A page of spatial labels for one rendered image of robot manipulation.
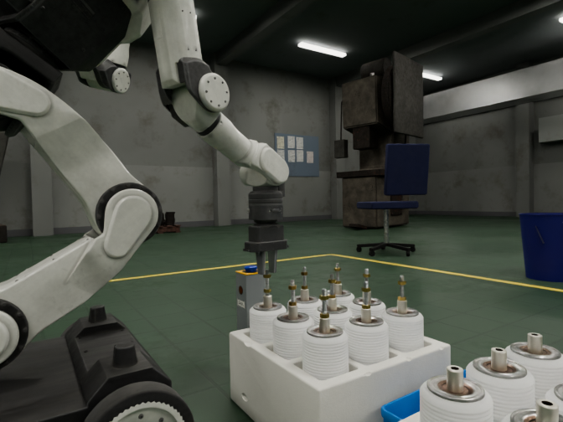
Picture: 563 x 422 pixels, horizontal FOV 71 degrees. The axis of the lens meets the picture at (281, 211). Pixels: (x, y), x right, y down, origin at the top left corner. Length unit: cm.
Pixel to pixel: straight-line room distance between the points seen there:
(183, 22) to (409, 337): 83
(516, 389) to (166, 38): 85
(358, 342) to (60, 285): 64
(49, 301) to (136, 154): 759
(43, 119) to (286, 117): 935
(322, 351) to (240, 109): 883
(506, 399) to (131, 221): 76
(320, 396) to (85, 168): 66
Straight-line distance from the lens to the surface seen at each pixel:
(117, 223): 90
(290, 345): 92
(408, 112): 733
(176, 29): 86
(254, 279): 117
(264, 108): 981
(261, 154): 93
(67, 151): 94
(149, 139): 857
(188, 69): 83
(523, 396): 73
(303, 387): 82
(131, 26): 102
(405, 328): 98
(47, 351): 117
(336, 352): 83
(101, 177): 95
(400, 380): 93
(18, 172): 820
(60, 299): 96
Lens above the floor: 52
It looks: 1 degrees down
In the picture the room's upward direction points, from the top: 1 degrees counter-clockwise
